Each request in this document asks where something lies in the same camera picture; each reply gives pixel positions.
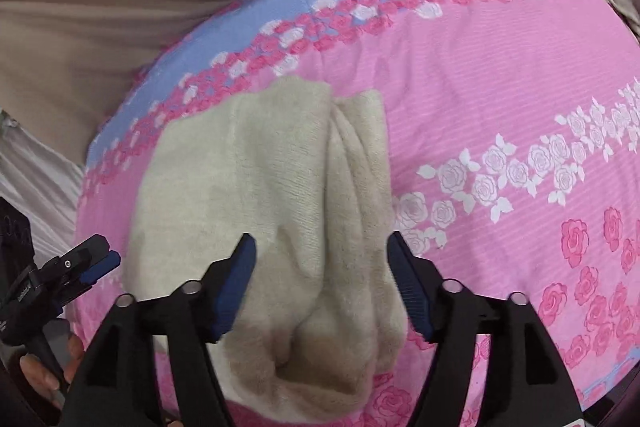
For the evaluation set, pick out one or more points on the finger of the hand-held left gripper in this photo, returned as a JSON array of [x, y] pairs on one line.
[[85, 252], [101, 267]]

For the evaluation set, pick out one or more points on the person's left hand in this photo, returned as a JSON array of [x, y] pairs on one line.
[[41, 376]]

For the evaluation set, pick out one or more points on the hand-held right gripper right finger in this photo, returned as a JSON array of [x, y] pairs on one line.
[[411, 289]]

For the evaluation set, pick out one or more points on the white satin curtain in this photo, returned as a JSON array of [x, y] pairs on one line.
[[35, 187]]

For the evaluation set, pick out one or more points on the pink floral bed sheet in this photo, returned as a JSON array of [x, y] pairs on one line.
[[475, 82]]

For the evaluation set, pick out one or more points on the beige sweater with black hearts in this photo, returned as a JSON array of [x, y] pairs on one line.
[[225, 182]]

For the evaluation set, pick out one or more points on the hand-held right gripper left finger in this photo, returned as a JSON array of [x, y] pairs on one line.
[[231, 292]]

